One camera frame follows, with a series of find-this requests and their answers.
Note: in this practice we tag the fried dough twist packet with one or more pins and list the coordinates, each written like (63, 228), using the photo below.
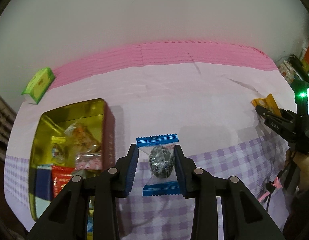
(80, 135)

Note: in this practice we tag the person's right hand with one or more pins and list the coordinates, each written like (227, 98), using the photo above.
(303, 167)

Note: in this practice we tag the maroon gold tin box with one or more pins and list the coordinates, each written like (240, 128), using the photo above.
(109, 130)

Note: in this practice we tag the green tissue pack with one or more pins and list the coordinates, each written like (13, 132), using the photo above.
(39, 83)

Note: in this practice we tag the red snack packet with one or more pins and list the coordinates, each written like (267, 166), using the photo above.
(60, 180)

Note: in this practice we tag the blue candy packet dark ball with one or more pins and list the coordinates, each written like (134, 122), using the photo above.
(160, 162)

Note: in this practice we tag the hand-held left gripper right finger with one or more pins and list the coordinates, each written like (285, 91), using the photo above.
(180, 172)

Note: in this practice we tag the light blue packet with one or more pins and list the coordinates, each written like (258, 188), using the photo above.
(43, 206)

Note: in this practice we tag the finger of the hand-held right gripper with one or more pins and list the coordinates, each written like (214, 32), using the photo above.
(289, 115)
(272, 123)

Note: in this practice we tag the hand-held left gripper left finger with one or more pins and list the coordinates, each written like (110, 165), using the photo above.
(130, 172)

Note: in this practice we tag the yellow snack packet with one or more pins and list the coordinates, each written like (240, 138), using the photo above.
(269, 102)

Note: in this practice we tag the pink patterned roll snack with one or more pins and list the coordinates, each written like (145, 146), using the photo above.
(89, 161)

